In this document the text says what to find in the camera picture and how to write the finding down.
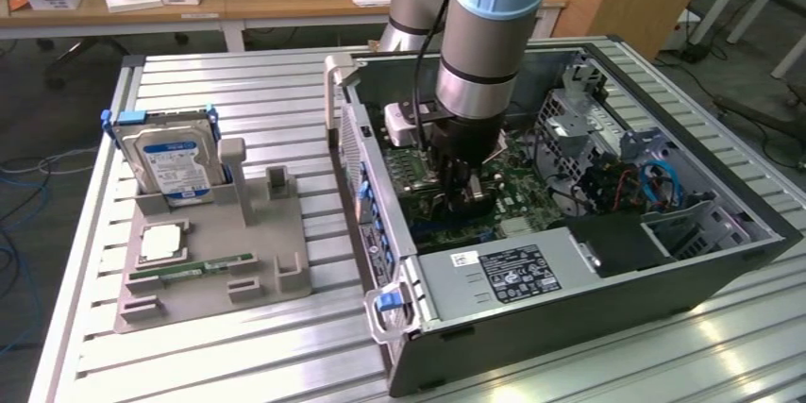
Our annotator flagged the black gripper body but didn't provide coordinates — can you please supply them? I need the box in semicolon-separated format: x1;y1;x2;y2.
432;109;507;173

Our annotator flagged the metal socket cover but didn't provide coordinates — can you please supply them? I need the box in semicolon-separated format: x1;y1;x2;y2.
489;126;515;163

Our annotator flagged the green motherboard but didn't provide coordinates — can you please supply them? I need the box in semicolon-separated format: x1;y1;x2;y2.
383;138;568;256

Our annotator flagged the silver chipset heatsink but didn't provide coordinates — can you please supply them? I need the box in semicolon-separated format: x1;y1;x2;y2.
501;217;537;236

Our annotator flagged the tall metal disk bay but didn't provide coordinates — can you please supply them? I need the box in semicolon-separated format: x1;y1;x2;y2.
533;60;631;177

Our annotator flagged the grey power supply unit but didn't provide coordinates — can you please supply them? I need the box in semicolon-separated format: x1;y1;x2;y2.
413;226;599;324

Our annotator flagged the black PC case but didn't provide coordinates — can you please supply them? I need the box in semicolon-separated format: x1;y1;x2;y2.
324;42;806;398

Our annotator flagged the low grey disk bay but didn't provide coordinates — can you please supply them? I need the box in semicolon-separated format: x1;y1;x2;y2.
639;199;756;263

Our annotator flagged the black power adapter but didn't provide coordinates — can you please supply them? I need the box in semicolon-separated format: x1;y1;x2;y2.
678;42;714;65

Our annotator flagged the hard disk blue label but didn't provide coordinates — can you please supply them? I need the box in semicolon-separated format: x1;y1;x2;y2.
100;105;221;209

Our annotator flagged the grey parts rack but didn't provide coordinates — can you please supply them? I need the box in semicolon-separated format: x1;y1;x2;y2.
110;137;315;336

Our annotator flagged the loose green RAM stick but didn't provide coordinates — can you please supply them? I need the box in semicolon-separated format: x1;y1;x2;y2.
128;254;257;281

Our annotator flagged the CPU chip silver lid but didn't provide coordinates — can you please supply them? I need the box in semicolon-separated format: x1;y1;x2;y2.
136;226;191;265

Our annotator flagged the black office chair base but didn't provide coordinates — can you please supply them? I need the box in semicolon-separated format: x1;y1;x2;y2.
36;34;130;91

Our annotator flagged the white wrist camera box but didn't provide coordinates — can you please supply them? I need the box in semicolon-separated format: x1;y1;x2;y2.
381;101;436;147

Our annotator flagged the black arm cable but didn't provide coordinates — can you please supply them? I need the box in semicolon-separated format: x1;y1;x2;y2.
412;0;452;140

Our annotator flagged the black wire bundle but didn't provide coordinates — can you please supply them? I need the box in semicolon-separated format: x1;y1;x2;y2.
544;161;631;215

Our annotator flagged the thin red wire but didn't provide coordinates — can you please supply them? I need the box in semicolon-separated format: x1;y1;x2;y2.
615;169;644;209

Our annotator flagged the blue SATA wire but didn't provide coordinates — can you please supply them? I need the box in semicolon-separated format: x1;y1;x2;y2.
638;159;688;213

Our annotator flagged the white table frame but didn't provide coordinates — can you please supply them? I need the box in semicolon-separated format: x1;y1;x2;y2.
688;0;806;79

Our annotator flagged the white floor cable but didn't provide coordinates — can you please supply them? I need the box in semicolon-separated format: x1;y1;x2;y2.
0;146;100;176

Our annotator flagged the blue floor cable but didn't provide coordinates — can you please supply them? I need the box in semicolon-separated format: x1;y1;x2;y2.
0;157;56;355

